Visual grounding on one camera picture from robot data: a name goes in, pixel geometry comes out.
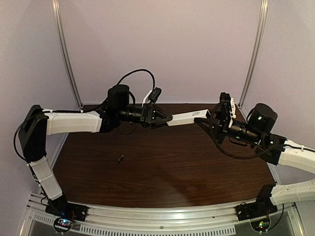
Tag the left aluminium frame post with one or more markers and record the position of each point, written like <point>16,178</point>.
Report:
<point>64,51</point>

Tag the front aluminium rail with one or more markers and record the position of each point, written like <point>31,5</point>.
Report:
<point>215,220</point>

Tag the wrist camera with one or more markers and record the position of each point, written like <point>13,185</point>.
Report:
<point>228,107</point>
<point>151,97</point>

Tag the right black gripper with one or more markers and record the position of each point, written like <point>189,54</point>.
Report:
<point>222,129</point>

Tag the aluminium frame post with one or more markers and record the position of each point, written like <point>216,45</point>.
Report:
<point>64,51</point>
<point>260,30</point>

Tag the white remote control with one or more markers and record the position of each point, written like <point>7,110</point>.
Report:
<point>187,118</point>

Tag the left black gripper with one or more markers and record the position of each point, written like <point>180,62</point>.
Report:
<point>150,115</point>

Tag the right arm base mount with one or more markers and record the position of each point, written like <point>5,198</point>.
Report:
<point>258,213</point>

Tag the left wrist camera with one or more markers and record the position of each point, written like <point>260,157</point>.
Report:
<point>151,97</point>

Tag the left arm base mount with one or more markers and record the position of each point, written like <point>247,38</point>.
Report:
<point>67,213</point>

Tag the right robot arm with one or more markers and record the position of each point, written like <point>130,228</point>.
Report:
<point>255,132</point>

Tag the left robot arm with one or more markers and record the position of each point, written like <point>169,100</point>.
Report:
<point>40,123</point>

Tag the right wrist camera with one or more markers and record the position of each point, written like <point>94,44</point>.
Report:
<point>228,107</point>

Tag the right aluminium frame post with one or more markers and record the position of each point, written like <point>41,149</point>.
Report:
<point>260,30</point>

